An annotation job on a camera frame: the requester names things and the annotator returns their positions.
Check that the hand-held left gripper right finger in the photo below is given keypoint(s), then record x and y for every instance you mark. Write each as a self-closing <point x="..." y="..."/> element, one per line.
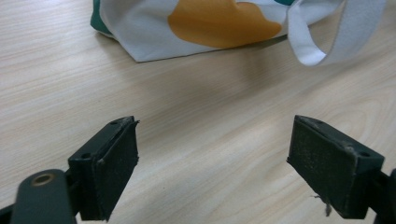
<point x="330" y="168"/>

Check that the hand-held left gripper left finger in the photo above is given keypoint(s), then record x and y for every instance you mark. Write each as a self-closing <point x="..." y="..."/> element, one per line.
<point x="106" y="168"/>

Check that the white canvas tote bag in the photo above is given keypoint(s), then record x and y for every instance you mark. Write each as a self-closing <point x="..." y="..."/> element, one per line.
<point x="199" y="28"/>

